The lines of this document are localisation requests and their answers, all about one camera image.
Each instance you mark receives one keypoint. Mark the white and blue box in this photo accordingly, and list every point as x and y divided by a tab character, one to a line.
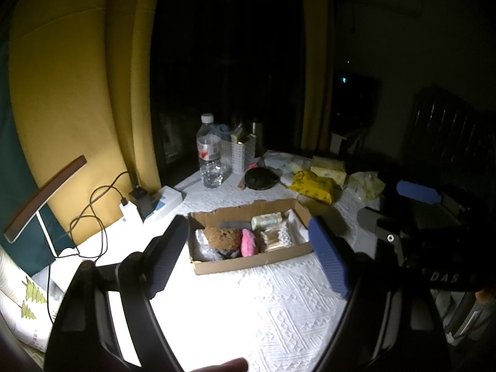
166	199

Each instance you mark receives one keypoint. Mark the pink plush toy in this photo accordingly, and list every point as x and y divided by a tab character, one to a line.
248	242

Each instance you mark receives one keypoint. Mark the clear plastic packet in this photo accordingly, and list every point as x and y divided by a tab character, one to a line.
277	238

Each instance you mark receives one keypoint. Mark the cardboard box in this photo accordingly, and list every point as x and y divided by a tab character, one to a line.
248	263

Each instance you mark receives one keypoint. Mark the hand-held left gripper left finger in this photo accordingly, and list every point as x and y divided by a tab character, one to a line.
166	257

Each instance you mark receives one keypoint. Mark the black power adapter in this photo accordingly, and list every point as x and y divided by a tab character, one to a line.
141	201

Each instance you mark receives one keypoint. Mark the pale yellow plastic pack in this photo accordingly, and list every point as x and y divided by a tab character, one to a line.
366	186

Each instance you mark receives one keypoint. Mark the dark slatted chair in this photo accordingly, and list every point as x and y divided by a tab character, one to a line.
453	135

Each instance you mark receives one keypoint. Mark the brown loofah sponge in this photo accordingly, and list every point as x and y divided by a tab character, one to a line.
221	238

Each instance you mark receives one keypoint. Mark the white printed packet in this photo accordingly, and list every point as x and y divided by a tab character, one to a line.
285	161

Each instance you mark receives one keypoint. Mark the white charger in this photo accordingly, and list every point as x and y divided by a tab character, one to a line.
130	213

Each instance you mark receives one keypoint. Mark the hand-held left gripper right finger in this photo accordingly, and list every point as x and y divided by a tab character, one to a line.
329	257

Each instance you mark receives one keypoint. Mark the pale yellow tissue box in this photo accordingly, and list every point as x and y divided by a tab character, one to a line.
329	168

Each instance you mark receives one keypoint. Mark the desk lamp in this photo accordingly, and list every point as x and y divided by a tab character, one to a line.
42	199

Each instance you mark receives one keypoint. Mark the yellow curtain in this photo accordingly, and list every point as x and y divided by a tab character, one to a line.
77	85
317	66

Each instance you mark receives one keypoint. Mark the metal thermos flask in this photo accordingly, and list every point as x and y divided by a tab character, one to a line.
257	135

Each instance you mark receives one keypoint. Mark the tree print pillow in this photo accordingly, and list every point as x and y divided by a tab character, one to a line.
23	298

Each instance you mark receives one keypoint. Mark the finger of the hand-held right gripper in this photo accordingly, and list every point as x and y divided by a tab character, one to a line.
418	192
372	221

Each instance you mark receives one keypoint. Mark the white carton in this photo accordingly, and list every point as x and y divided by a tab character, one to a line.
340	142

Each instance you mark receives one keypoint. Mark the white patterned box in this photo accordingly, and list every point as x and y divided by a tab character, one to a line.
242	157

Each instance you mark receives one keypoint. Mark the yellow wet wipes pack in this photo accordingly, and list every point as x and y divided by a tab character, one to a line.
312	188

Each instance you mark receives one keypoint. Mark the person's left hand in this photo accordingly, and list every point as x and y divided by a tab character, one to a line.
221	366

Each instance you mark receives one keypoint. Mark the clear water bottle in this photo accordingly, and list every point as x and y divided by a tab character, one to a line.
209	151

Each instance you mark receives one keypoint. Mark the pale tissue pack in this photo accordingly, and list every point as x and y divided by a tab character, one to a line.
269	221

